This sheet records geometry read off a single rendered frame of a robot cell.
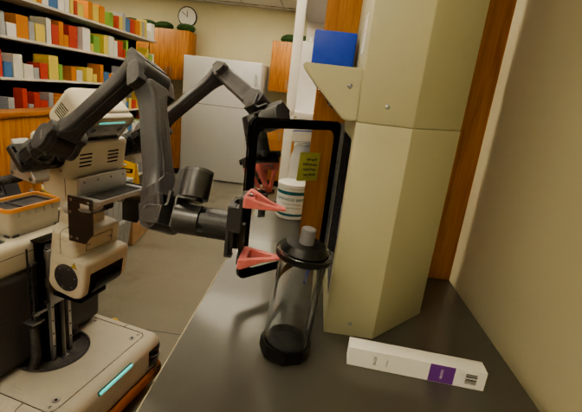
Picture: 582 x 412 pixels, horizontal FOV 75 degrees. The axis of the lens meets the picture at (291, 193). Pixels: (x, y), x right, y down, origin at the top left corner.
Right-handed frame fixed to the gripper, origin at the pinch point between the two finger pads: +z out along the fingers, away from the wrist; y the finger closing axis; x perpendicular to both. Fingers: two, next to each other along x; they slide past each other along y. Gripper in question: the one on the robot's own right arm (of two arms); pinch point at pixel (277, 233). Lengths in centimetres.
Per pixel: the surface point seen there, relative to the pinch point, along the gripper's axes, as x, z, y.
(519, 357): 10, 56, -24
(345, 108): 9.5, 9.1, 23.9
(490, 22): 47, 45, 50
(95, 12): 336, -240, 75
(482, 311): 29, 55, -24
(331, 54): 29.3, 4.7, 35.1
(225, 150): 495, -133, -74
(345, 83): 9.5, 8.3, 28.5
